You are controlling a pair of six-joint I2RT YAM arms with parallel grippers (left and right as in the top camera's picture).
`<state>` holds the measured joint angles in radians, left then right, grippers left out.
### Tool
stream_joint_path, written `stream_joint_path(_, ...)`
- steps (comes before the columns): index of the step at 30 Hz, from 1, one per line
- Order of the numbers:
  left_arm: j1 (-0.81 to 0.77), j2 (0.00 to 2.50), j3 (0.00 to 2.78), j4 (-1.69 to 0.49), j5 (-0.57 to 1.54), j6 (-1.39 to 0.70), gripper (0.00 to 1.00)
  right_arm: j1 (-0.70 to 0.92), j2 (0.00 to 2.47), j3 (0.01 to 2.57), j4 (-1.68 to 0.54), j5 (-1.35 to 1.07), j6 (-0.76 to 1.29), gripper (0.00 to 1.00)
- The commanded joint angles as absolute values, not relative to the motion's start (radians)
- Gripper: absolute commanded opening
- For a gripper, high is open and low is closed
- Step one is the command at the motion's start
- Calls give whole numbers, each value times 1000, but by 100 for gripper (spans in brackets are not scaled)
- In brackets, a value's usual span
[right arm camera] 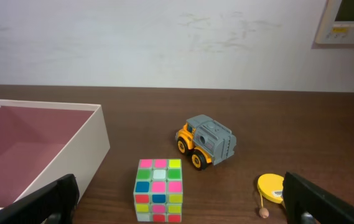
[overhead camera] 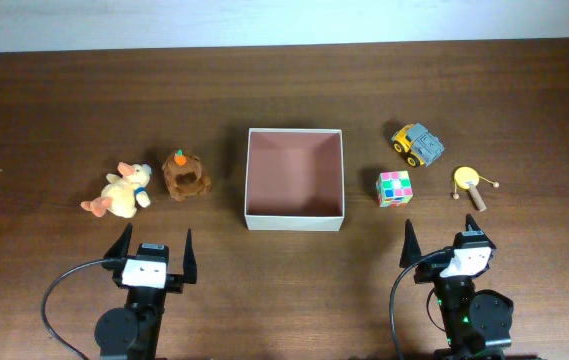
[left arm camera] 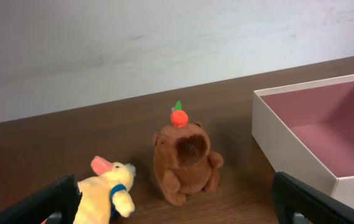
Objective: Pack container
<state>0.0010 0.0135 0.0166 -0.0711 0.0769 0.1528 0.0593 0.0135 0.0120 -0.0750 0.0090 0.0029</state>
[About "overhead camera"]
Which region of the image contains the black camera cable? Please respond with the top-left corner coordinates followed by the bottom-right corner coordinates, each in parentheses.
top-left (388, 249), bottom-right (453, 360)
top-left (40, 258), bottom-right (115, 360)

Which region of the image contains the black left camera cable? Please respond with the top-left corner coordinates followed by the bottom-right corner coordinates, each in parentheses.
top-left (40, 258), bottom-right (115, 360)

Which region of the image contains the brown plush capybara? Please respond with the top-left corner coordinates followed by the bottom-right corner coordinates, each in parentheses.
top-left (162, 149), bottom-right (212, 202)

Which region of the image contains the yellow grey toy truck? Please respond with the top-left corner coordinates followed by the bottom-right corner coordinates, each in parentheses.
top-left (391, 123), bottom-right (445, 167)

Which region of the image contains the white cardboard box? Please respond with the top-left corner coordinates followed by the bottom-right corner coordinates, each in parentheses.
top-left (243, 128), bottom-right (345, 232)

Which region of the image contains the multicolour puzzle cube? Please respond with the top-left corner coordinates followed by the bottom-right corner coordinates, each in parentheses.
top-left (376, 170), bottom-right (413, 207)

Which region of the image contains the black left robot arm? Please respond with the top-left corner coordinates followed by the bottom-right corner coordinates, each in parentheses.
top-left (94, 224), bottom-right (197, 360)

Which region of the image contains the black right camera cable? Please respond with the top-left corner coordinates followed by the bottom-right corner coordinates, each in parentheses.
top-left (388, 249), bottom-right (453, 360)

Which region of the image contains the yellow wooden rattle drum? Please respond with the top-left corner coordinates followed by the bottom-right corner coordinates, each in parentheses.
top-left (451, 166), bottom-right (500, 212)

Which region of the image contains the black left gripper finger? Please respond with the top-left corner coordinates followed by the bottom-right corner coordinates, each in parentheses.
top-left (182, 229), bottom-right (198, 284)
top-left (103, 223), bottom-right (133, 259)

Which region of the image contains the yellow plush duck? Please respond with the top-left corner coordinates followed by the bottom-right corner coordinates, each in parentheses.
top-left (80, 162), bottom-right (152, 219)

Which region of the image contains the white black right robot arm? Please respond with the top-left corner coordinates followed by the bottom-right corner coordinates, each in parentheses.
top-left (389, 215), bottom-right (514, 359)

